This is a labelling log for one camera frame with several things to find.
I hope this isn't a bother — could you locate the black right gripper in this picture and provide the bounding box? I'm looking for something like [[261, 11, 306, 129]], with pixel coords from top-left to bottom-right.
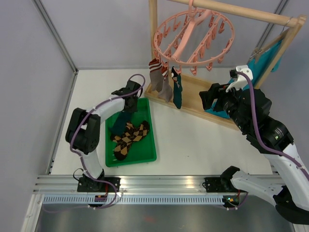
[[199, 80, 251, 132]]

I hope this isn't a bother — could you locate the dark teal christmas sock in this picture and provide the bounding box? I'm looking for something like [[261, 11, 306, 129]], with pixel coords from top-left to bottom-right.
[[171, 66, 183, 109]]

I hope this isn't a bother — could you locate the grey sock red striped cuff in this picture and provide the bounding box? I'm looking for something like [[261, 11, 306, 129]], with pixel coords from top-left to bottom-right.
[[148, 58, 163, 92]]

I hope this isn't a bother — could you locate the pink round clip hanger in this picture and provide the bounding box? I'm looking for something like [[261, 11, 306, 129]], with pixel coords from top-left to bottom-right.
[[152, 0, 236, 75]]

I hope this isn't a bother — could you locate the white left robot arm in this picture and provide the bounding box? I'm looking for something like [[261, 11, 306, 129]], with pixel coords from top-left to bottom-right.
[[65, 80, 143, 192]]

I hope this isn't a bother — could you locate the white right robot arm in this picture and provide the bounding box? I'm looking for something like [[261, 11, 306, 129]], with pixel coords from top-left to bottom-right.
[[199, 83, 309, 225]]

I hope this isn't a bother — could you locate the wooden hanging rack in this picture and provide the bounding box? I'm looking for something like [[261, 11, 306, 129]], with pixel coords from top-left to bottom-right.
[[149, 0, 307, 129]]

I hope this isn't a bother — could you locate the brown argyle sock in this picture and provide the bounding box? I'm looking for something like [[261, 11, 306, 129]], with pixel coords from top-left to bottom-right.
[[111, 134, 143, 160], [110, 120, 150, 144]]

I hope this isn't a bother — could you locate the teal cloth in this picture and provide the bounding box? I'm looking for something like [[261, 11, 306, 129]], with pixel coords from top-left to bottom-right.
[[205, 39, 283, 119]]

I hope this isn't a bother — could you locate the green plastic tray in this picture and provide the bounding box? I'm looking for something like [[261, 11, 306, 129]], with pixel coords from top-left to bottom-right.
[[105, 98, 157, 167]]

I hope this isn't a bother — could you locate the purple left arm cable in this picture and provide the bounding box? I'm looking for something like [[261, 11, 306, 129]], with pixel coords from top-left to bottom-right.
[[69, 73, 146, 181]]

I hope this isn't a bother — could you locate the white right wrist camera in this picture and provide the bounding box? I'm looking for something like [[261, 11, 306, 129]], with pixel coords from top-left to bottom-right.
[[226, 65, 253, 92]]

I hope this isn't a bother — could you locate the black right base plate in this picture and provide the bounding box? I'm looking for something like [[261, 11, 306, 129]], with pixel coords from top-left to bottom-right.
[[202, 177, 232, 193]]

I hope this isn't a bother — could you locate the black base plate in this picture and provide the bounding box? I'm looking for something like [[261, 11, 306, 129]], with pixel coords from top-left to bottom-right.
[[77, 177, 121, 193], [202, 177, 232, 193]]

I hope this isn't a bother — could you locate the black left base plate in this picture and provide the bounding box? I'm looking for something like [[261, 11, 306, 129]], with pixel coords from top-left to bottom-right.
[[77, 177, 121, 193]]

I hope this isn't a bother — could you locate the aluminium mounting rail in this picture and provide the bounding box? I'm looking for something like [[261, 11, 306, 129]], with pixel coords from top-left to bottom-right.
[[32, 175, 296, 194]]

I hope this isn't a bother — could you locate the white slotted cable duct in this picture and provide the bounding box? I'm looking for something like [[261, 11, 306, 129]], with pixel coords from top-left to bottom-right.
[[43, 194, 224, 205]]

